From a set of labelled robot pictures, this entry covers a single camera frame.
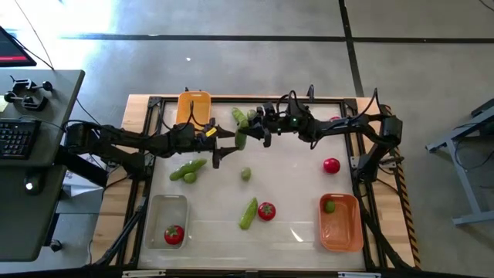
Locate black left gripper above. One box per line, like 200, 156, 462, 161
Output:
194, 121, 241, 170

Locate orange plastic basket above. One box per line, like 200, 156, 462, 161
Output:
318, 192, 364, 253

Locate black clamp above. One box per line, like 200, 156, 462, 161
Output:
2, 91, 49, 112
10, 76, 54, 93

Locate black table frame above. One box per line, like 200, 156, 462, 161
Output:
115, 95, 391, 271

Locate blue-grey metal table frame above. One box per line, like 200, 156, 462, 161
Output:
425, 98, 494, 227

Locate red tomato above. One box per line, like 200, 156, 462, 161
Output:
323, 157, 341, 175
257, 202, 277, 222
164, 225, 185, 246

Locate yellow plastic basket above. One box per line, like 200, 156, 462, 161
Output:
175, 90, 212, 132

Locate black keyboard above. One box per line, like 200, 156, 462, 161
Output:
0, 118, 42, 161

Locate green cucumber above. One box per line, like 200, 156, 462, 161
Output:
168, 158, 208, 182
231, 107, 250, 151
238, 197, 259, 231

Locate black diagonal frame strut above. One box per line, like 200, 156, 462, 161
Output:
92, 195, 150, 268
360, 208, 412, 271

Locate grey desk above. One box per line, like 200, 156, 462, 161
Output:
0, 69, 86, 263

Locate black yellow hazard tape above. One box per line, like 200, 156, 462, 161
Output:
392, 148, 422, 268

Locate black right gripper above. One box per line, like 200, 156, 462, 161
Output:
239, 106, 290, 149

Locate white papers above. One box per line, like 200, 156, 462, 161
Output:
61, 169, 104, 198

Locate black computer mouse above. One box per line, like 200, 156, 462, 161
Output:
23, 173, 43, 195

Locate white plastic basket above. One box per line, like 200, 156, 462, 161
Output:
143, 194, 191, 250

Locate black desk monitor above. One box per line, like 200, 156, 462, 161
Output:
0, 25, 38, 69

